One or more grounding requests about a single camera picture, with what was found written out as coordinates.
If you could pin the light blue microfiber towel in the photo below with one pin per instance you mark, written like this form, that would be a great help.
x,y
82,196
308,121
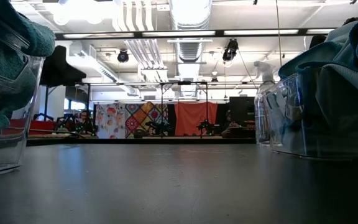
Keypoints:
x,y
322,54

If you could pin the black background robot arm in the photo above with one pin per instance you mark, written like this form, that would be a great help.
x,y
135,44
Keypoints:
x,y
158,127
206,126
68,122

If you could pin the person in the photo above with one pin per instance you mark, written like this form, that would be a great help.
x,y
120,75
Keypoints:
x,y
83,118
230,124

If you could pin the red bin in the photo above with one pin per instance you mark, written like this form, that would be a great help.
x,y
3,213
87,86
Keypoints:
x,y
40,127

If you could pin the floral print cloth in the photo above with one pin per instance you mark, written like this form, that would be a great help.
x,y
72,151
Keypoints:
x,y
110,119

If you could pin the white ceiling pipes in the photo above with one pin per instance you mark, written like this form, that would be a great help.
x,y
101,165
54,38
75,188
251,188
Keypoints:
x,y
141,53

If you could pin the colourful patchwork quilt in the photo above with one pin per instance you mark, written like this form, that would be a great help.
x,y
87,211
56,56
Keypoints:
x,y
146,118

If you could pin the orange hanging cloth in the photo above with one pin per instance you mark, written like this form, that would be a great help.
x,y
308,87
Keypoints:
x,y
194,118

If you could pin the black ceiling spotlight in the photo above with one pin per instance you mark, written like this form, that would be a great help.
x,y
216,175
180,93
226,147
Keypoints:
x,y
230,49

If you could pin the black cabinet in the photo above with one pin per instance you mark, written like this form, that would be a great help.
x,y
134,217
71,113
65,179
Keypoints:
x,y
241,105

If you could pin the clear spray bottle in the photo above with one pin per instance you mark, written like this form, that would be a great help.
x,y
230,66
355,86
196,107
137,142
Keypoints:
x,y
259,118

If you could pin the white rectangular air duct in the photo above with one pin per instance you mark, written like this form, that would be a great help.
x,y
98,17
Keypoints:
x,y
95,59

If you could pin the black metal rig frame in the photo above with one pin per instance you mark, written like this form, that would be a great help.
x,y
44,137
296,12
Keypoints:
x,y
162,109

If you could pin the silver round air duct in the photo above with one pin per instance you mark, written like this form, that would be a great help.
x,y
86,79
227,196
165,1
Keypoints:
x,y
190,49

